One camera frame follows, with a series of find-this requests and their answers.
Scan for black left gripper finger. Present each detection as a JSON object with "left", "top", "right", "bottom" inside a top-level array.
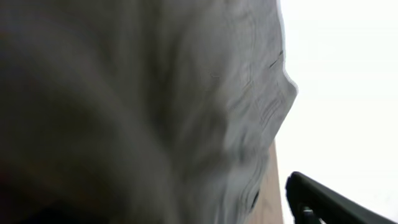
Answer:
[{"left": 285, "top": 172, "right": 396, "bottom": 224}]

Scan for grey shorts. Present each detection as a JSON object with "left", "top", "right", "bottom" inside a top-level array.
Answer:
[{"left": 1, "top": 0, "right": 297, "bottom": 223}]

